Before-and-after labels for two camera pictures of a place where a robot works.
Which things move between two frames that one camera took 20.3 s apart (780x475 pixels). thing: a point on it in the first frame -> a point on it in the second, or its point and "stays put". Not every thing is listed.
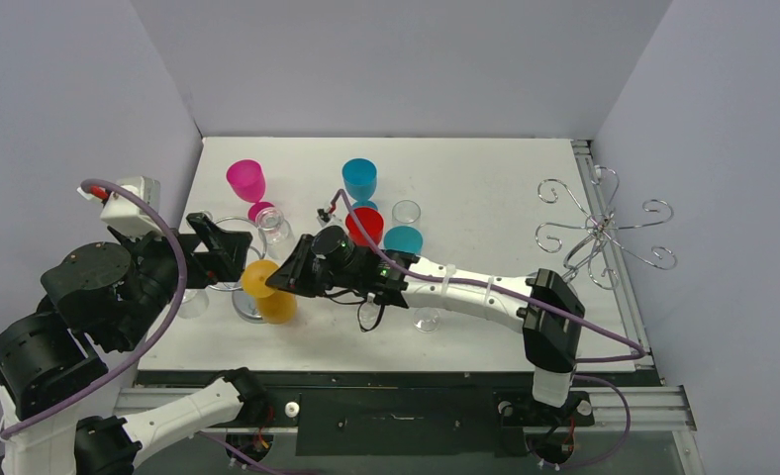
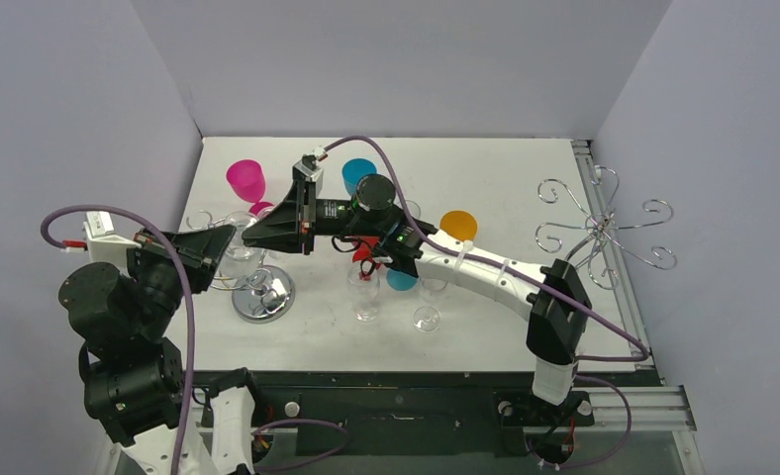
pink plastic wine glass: [246, 178] stays put
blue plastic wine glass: [360, 177] stays put
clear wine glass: [427, 320] stays put
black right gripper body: [304, 270] -> [305, 217]
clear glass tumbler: [406, 211] stays put
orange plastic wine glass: [275, 306] -> [459, 224]
